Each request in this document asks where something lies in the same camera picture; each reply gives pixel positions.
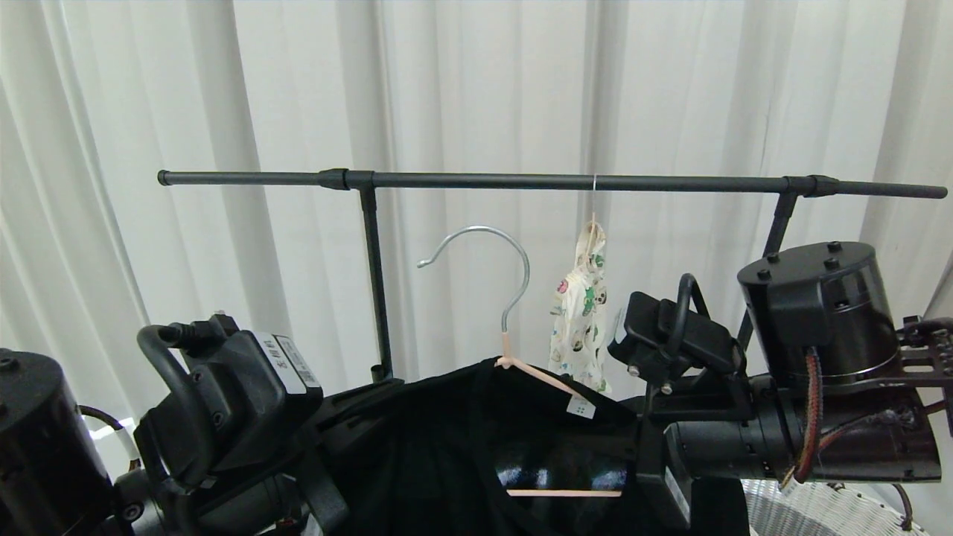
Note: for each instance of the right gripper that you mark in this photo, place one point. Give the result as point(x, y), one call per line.
point(715, 447)

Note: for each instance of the white laundry basket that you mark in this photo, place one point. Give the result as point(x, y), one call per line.
point(819, 514)

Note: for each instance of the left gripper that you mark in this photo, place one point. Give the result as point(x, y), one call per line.
point(298, 499)

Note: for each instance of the black garment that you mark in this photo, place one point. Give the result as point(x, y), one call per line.
point(417, 461)

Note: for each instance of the pink clothes hanger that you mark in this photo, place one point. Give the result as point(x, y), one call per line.
point(593, 201)
point(505, 346)

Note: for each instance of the cream printed garment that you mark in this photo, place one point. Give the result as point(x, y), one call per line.
point(581, 320)

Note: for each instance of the white curtain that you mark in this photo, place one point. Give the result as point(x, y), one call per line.
point(447, 89)

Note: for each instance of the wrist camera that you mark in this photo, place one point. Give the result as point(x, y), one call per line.
point(670, 335)
point(231, 402)

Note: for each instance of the black clothes rack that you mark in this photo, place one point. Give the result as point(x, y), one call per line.
point(521, 181)

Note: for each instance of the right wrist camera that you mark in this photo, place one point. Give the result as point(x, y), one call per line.
point(670, 335)

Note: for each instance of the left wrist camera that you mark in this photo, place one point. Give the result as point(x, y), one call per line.
point(231, 402)

